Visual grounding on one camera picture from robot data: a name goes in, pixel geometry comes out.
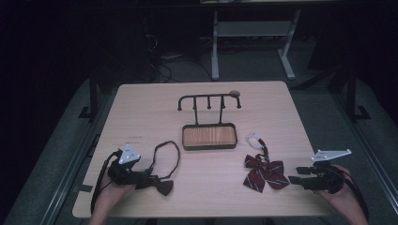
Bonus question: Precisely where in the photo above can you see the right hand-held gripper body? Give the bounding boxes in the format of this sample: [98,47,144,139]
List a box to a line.
[308,149,352,195]

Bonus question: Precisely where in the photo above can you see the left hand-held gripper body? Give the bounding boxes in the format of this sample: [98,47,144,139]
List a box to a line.
[107,143,148,186]

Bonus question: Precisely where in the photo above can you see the black bow tie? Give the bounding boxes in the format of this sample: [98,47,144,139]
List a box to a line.
[145,141,181,197]

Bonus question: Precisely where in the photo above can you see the dark red striped bow tie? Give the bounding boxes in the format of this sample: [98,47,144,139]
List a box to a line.
[242,132,291,193]

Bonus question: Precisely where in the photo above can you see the black hook rack wooden tray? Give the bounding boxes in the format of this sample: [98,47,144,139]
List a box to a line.
[176,90,242,152]

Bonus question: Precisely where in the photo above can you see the person's left hand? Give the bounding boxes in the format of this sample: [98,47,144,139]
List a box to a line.
[99,171,137,205]

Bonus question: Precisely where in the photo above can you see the person's right hand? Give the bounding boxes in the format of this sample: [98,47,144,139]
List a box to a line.
[315,164,365,218]

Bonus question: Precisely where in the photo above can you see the black metal stand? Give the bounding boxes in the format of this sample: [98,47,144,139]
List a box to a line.
[78,68,100,120]
[344,66,372,122]

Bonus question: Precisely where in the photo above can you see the left hand-held gripper cable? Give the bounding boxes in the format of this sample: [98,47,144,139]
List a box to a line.
[90,150,123,215]

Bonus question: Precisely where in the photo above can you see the hand-held gripper cable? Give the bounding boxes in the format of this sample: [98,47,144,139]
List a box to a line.
[328,164,370,219]
[90,150,123,215]

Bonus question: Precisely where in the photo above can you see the right hand-held gripper cable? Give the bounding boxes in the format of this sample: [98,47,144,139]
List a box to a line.
[328,164,370,219]

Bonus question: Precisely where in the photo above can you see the metal floor rail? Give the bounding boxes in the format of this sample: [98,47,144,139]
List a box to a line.
[39,92,111,225]
[331,92,398,205]

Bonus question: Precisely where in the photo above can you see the black floor cables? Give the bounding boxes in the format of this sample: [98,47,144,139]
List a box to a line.
[142,15,214,84]

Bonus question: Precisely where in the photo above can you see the white metal desk frame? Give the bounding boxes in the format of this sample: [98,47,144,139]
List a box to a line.
[210,8,302,82]

